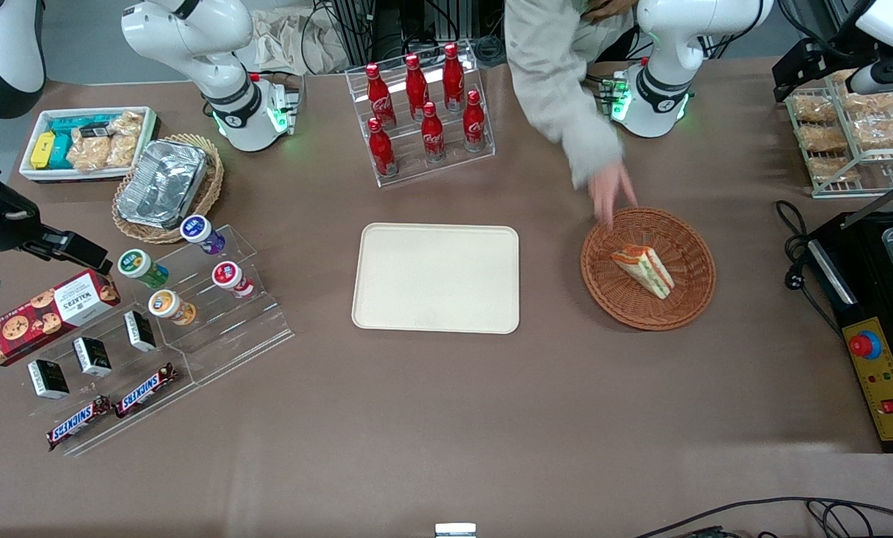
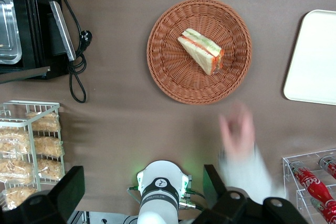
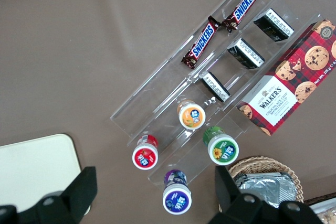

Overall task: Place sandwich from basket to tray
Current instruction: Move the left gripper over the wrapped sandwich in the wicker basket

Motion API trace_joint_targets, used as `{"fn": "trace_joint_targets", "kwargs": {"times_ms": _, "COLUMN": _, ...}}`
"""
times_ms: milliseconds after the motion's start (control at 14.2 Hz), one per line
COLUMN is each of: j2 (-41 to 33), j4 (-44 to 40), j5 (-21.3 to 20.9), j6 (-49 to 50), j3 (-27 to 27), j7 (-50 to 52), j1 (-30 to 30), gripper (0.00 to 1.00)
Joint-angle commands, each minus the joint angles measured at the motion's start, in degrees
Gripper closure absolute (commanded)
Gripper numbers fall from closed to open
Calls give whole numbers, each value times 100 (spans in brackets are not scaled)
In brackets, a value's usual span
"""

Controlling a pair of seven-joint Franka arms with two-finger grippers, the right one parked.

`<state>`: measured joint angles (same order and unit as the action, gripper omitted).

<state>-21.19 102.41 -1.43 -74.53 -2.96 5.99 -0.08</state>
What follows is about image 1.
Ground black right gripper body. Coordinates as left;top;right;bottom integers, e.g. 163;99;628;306
0;158;43;253

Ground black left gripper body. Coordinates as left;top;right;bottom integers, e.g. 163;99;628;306
773;37;869;103

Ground triangle sandwich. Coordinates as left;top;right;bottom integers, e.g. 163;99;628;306
610;244;676;300

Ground grey sleeved forearm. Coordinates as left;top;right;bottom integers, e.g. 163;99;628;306
504;0;639;189

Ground aluminium foil tray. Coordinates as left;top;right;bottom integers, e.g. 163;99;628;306
116;139;208;230

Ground tan oval wicker basket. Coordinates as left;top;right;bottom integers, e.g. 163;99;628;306
111;134;225;246

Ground brown round wicker basket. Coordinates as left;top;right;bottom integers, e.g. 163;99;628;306
580;206;717;332

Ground cream plastic tray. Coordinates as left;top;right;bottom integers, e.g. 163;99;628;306
351;222;521;336

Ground person's bare hand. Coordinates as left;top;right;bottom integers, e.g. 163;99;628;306
588;160;639;229

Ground clear bag of fried snack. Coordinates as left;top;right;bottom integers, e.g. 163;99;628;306
835;71;893;114
791;93;840;125
798;123;850;153
852;115;893;151
808;156;859;185

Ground white plastic snack bin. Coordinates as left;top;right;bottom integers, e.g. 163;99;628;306
18;106;160;185

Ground green lid yogurt cup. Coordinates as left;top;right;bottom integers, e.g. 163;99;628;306
117;249;170;290

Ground red Walkers cookie box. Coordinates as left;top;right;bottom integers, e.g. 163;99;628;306
0;268;121;368

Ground yellow snack box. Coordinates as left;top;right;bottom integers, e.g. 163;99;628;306
30;132;58;171

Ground small black white box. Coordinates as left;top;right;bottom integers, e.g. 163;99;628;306
26;359;71;401
72;336;114;378
123;309;158;353

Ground clear bag of crackers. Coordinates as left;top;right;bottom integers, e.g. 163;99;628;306
67;134;112;173
106;134;140;170
110;111;146;140

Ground orange lid yogurt cup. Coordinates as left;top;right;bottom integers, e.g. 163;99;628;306
148;289;198;327

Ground purple lid yogurt cup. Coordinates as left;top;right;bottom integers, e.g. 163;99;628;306
179;214;227;256

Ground grey metal bar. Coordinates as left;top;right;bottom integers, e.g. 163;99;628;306
841;170;893;229

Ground red lid yogurt cup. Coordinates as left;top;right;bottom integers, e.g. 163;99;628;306
211;260;256;300

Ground Snickers chocolate bar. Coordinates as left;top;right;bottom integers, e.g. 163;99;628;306
114;362;179;420
46;395;114;452

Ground clear acrylic stepped display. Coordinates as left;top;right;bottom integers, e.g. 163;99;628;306
24;223;295;458

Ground black appliance yellow panel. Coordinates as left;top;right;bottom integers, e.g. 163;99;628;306
803;209;893;455

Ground beige crumpled cloth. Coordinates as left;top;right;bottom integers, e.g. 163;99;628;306
250;6;351;76

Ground red cola bottle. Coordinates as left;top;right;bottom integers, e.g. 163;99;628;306
462;90;488;153
364;62;398;129
367;117;400;179
421;102;448;164
442;42;467;113
404;53;432;120

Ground clear acrylic bottle rack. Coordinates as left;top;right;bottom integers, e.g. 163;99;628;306
344;40;496;188

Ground black background equipment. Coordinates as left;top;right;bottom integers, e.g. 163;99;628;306
300;0;508;68

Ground white wire snack rack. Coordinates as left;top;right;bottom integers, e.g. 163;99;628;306
785;69;893;200

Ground black appliance power cable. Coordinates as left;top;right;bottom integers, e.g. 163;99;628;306
774;200;844;335

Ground black floor cable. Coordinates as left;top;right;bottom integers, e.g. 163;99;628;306
631;496;893;538

